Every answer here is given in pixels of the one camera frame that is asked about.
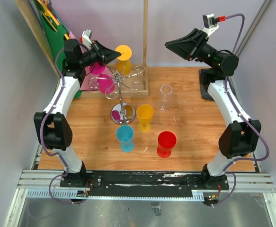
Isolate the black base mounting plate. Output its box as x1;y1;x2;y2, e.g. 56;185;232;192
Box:
60;171;229;199

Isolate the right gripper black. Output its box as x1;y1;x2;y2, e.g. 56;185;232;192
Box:
164;28;220;68

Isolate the pink shirt on hanger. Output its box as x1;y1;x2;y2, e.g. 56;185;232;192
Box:
69;31;98;91

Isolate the chrome wine glass rack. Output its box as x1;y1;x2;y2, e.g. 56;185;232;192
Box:
88;63;146;125

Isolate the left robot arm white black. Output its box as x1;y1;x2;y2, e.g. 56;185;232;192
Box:
34;39;121;187

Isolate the yellow wine glass back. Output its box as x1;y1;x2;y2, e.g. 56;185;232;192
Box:
115;45;132;76

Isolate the red plastic wine glass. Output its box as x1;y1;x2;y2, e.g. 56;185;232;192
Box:
157;131;177;158

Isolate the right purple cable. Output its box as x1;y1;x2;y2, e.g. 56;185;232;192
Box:
218;13;270;209

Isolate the blue plastic wine glass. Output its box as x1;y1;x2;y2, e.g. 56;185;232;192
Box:
116;125;134;153

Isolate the clear wine glass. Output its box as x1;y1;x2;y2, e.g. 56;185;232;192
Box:
159;85;173;111

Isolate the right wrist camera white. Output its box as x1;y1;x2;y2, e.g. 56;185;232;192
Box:
203;14;219;36

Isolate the yellow wine glass centre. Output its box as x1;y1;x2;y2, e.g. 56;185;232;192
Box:
136;105;154;133

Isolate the wooden clothes stand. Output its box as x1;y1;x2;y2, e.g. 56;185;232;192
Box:
15;0;149;98

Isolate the dark grey folded cloth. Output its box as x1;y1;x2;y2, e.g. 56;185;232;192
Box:
198;68;215;101

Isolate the pink plastic wine glass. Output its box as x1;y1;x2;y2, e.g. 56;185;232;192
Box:
89;63;115;95

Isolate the yellow wine glass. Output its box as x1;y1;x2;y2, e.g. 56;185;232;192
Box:
115;45;132;76
136;105;154;133

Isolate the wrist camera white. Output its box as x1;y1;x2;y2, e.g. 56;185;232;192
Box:
203;14;219;36
81;29;92;49

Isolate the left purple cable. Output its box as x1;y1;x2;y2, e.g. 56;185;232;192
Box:
25;42;86;219

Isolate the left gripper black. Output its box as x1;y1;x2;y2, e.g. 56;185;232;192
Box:
79;40;121;68

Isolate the purple cable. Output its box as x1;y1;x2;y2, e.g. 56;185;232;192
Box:
25;42;86;219
218;13;270;209

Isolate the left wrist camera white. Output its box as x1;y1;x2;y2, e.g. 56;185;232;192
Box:
81;29;92;49

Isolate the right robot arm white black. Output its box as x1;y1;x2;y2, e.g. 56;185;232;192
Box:
165;28;261;189

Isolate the yellow clothes hanger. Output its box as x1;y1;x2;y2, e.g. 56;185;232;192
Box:
36;0;70;40

